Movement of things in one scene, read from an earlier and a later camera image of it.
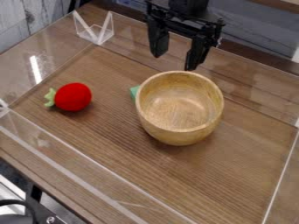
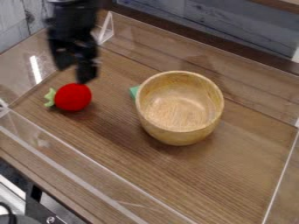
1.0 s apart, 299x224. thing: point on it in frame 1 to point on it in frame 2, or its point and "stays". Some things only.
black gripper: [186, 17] to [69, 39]
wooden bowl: [180, 105] stays
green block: [133, 91] stays
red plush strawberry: [70, 96] stays
